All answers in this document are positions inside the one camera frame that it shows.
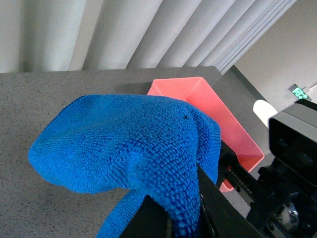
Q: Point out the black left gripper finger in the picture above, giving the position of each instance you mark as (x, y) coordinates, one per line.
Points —
(150, 221)

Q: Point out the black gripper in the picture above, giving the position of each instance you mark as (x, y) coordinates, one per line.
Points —
(282, 203)

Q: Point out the blue microfiber cloth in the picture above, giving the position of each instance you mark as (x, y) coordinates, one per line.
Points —
(150, 145)

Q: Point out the pink plastic bin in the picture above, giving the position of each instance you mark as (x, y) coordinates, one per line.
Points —
(197, 92)

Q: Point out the white cylindrical object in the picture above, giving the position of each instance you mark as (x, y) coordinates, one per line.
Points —
(264, 111)

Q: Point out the green exit sign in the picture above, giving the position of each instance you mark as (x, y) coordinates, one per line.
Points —
(299, 93)

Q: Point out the white pleated curtain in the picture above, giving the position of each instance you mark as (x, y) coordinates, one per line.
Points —
(67, 35)

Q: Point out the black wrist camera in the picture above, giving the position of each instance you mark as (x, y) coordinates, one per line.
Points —
(293, 139)

